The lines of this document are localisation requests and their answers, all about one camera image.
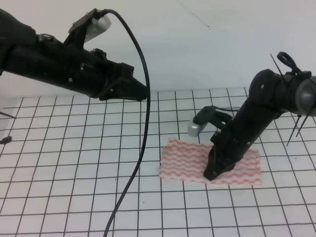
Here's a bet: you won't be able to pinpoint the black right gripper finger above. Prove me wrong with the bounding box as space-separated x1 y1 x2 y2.
203 145 241 181

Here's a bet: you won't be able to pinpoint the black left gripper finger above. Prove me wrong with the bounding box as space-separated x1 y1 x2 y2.
98 76 147 101

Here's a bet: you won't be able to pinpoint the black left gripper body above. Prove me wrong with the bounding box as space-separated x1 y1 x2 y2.
0 10 133 98

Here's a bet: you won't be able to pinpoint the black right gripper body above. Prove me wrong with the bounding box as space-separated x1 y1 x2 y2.
209 69 288 158

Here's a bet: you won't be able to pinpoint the pink wavy striped towel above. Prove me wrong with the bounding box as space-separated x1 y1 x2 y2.
159 138 261 185

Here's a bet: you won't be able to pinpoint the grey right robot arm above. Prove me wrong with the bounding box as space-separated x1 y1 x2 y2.
203 69 316 181

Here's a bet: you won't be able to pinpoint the white grid tablecloth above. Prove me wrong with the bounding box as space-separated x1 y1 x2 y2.
0 88 316 237

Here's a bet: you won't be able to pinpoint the black right camera cable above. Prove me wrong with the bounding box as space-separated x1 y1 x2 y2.
214 51 304 112

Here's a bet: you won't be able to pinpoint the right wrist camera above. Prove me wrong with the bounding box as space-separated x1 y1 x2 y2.
188 106 233 137

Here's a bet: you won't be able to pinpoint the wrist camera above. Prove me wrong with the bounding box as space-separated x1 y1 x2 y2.
188 106 233 137
64 8 112 48

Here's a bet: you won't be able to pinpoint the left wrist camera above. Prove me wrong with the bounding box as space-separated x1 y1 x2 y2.
64 8 112 48

